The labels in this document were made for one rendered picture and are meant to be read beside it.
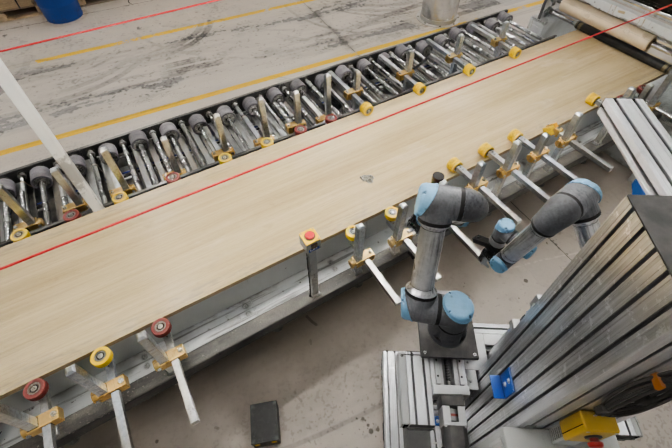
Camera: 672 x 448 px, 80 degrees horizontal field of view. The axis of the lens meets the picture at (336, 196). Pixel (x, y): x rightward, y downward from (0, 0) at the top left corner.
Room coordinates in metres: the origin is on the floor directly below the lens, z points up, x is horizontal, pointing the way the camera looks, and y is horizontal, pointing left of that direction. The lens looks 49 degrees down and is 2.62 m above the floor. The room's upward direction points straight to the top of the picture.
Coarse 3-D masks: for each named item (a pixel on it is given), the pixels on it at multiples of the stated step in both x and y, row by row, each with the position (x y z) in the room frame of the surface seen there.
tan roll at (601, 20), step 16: (560, 0) 3.57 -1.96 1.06; (576, 0) 3.46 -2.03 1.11; (576, 16) 3.36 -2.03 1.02; (592, 16) 3.25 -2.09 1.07; (608, 16) 3.18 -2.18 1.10; (608, 32) 3.10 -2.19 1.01; (624, 32) 3.00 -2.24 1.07; (640, 32) 2.93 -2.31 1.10; (640, 48) 2.87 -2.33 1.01; (656, 48) 2.81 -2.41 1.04
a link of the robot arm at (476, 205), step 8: (472, 192) 0.86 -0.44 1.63; (472, 200) 0.83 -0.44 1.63; (480, 200) 0.84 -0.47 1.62; (464, 208) 1.04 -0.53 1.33; (472, 208) 0.81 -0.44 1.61; (480, 208) 0.82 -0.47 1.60; (488, 208) 0.85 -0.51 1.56; (464, 216) 0.80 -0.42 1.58; (472, 216) 0.80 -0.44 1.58; (480, 216) 0.81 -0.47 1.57; (456, 224) 1.00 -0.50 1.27; (464, 224) 1.01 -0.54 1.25
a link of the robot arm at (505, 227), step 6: (498, 222) 1.08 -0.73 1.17; (504, 222) 1.08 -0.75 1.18; (510, 222) 1.08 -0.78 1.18; (498, 228) 1.06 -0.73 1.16; (504, 228) 1.04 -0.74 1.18; (510, 228) 1.04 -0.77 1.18; (492, 234) 1.08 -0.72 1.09; (498, 234) 1.05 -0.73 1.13; (504, 234) 1.03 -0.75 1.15; (510, 234) 1.03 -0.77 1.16; (498, 240) 1.04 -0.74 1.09; (504, 240) 1.02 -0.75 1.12
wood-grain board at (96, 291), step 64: (512, 64) 2.82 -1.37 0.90; (576, 64) 2.82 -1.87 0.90; (320, 128) 2.05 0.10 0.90; (384, 128) 2.05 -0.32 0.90; (448, 128) 2.05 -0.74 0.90; (512, 128) 2.05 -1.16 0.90; (256, 192) 1.49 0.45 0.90; (320, 192) 1.49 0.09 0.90; (384, 192) 1.49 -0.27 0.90; (0, 256) 1.07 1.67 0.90; (64, 256) 1.07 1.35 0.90; (128, 256) 1.07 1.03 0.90; (192, 256) 1.07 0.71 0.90; (256, 256) 1.07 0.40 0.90; (0, 320) 0.74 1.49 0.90; (64, 320) 0.74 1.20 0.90; (128, 320) 0.74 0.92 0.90; (0, 384) 0.47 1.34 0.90
